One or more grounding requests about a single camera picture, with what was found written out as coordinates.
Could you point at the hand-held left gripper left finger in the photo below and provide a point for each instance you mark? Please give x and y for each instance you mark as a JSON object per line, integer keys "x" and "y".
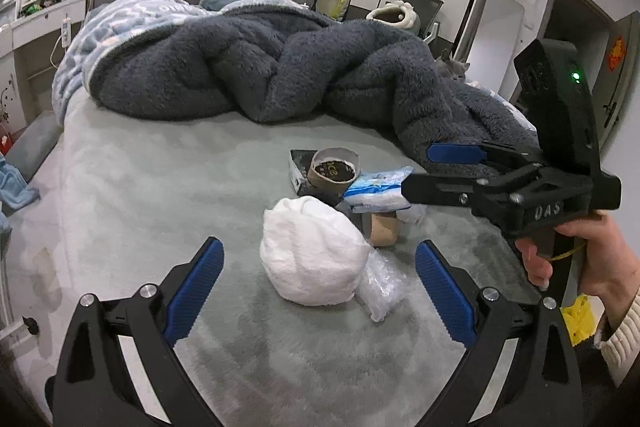
{"x": 195, "y": 292}

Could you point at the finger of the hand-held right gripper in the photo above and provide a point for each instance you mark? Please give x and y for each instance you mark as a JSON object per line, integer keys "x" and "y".
{"x": 435, "y": 189}
{"x": 455, "y": 153}

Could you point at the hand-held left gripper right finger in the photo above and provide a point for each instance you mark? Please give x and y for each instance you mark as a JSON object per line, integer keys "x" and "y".
{"x": 445, "y": 292}

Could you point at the blue white tissue packet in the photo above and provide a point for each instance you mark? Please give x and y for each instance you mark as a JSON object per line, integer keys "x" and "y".
{"x": 372, "y": 192}

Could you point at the clear plastic bag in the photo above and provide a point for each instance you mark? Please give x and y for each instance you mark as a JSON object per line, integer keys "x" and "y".
{"x": 382, "y": 287}

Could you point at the white cloth bundle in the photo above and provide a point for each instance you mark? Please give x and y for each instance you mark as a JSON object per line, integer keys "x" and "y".
{"x": 310, "y": 252}

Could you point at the person's right forearm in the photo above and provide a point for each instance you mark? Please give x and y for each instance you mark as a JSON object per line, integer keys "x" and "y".
{"x": 625, "y": 347}

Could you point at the person's right hand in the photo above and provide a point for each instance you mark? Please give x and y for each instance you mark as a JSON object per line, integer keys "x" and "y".
{"x": 610, "y": 257}

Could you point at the small brown cardboard tube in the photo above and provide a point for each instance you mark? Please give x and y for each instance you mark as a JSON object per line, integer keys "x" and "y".
{"x": 384, "y": 231}

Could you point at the grey cat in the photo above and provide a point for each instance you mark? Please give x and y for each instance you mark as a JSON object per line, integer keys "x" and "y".
{"x": 450, "y": 68}

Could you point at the door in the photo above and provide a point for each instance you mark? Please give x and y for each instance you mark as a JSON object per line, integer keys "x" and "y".
{"x": 622, "y": 107}

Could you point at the bed with grey sheet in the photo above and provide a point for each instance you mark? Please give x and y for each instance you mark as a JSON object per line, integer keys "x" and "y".
{"x": 150, "y": 187}

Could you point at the wide cardboard tube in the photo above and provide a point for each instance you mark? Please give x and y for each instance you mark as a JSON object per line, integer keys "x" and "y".
{"x": 319, "y": 183}

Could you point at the yellow paper tag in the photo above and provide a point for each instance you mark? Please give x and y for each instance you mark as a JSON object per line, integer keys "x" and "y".
{"x": 579, "y": 319}

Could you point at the black cardboard box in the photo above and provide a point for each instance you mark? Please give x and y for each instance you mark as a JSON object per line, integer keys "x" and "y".
{"x": 299, "y": 164}

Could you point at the red door decoration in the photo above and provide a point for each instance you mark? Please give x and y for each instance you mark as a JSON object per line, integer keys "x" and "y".
{"x": 616, "y": 54}

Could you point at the black chair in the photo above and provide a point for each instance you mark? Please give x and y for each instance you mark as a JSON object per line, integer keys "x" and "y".
{"x": 425, "y": 7}

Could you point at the beige cat bed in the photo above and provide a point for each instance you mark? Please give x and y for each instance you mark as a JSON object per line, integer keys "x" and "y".
{"x": 395, "y": 9}

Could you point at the light blue cloth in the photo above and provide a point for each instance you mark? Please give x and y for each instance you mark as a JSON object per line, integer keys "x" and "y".
{"x": 15, "y": 184}

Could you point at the dark grey fuzzy blanket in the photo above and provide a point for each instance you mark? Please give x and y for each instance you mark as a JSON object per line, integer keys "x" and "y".
{"x": 250, "y": 72}

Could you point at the grey floor cushion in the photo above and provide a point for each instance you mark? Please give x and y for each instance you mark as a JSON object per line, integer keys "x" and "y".
{"x": 30, "y": 142}

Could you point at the light blue patterned blanket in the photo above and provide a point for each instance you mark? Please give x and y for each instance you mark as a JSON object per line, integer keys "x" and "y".
{"x": 100, "y": 42}

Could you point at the teal pillow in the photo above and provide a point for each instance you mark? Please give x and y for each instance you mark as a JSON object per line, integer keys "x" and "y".
{"x": 225, "y": 2}

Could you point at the white power strip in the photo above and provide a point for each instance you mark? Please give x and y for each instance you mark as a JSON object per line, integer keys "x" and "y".
{"x": 64, "y": 32}

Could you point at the white vanity desk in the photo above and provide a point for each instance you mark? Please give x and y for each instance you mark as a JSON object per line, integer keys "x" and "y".
{"x": 35, "y": 24}

